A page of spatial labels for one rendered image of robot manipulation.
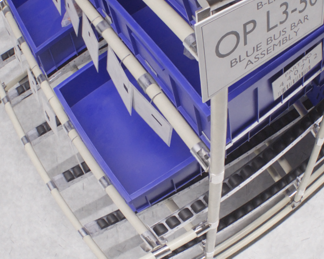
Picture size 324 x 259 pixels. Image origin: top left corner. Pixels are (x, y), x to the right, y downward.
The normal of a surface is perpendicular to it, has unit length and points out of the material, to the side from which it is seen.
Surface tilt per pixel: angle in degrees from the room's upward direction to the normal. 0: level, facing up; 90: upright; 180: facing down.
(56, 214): 0
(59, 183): 11
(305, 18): 90
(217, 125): 90
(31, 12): 3
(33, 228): 0
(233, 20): 90
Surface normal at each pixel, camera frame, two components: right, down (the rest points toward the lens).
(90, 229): 0.10, -0.54
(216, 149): -0.19, 0.88
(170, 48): -0.12, -0.41
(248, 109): 0.56, 0.72
